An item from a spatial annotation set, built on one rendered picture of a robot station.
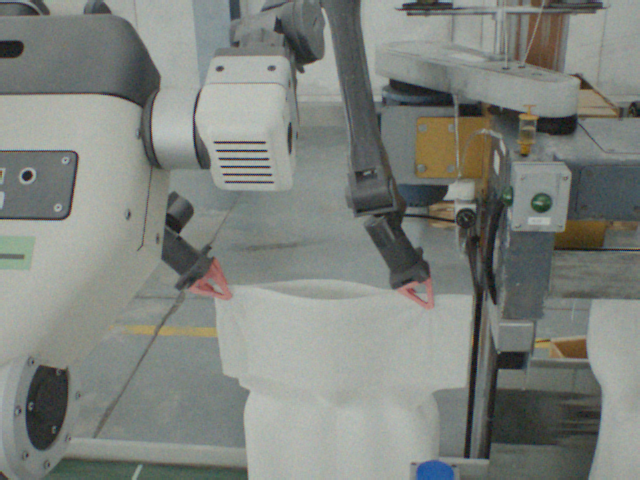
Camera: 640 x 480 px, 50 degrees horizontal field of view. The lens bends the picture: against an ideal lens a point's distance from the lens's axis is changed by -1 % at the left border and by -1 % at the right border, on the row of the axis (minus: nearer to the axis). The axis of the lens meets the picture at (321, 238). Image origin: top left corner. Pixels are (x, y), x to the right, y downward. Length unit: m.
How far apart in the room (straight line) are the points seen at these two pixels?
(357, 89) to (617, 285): 0.58
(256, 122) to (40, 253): 0.25
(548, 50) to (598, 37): 4.91
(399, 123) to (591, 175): 0.48
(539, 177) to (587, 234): 0.45
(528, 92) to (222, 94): 0.58
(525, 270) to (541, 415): 0.70
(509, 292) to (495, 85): 0.35
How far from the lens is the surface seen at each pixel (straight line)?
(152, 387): 2.89
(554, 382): 1.71
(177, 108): 0.76
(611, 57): 6.49
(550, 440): 1.81
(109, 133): 0.75
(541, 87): 1.15
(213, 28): 5.94
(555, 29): 1.52
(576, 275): 1.32
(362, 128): 1.19
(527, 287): 1.13
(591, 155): 1.08
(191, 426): 2.66
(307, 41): 0.88
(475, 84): 1.25
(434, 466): 1.18
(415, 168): 1.44
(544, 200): 1.01
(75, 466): 2.01
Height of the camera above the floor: 1.64
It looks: 24 degrees down
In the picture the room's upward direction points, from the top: 2 degrees counter-clockwise
